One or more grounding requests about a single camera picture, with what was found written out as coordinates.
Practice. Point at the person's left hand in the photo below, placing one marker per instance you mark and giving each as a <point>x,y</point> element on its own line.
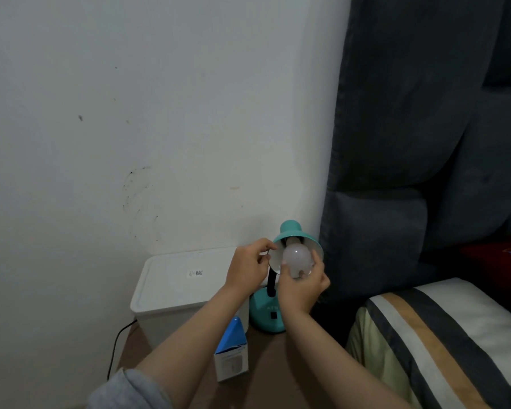
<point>244,268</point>

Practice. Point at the person's right hand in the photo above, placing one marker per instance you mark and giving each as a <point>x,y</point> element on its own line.
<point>300,289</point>

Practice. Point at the person's right thumb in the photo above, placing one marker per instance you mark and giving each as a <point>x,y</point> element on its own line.
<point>286,271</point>

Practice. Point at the white light bulb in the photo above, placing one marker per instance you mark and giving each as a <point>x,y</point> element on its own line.
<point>298,259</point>

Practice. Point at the teal desk lamp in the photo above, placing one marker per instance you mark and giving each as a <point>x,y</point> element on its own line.
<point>290,247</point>

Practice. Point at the person's right forearm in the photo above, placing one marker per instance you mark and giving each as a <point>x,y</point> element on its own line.
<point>345,362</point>

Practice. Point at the person's left forearm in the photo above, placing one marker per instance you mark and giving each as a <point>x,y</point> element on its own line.
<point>183,340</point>

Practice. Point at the blue and white bulb carton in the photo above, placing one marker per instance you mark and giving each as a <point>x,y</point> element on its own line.
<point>232,353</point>

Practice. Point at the brown wooden bedside table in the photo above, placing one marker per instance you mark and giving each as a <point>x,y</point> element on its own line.
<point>259,370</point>

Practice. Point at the white plastic storage box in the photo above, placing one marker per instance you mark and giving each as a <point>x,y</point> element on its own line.
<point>174,289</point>

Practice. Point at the striped pillow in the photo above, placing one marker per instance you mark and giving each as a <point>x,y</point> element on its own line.
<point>443,349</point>

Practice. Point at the dark grey padded headboard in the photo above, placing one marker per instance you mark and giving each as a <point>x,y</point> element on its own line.
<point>421,136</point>

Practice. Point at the red pillow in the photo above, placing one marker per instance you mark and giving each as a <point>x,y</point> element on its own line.
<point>494,264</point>

